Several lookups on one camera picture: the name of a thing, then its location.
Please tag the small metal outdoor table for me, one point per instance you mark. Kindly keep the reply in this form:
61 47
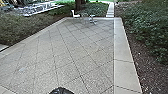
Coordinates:
88 17

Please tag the white outdoor chair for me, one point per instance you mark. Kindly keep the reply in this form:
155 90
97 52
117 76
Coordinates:
75 14

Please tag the large dark tree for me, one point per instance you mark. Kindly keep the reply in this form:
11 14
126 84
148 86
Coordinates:
78 4

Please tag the garden shrub bed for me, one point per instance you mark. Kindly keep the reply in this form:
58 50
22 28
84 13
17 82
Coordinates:
146 26

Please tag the white low garden wall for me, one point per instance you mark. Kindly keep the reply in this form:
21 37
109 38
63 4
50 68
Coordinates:
38 8

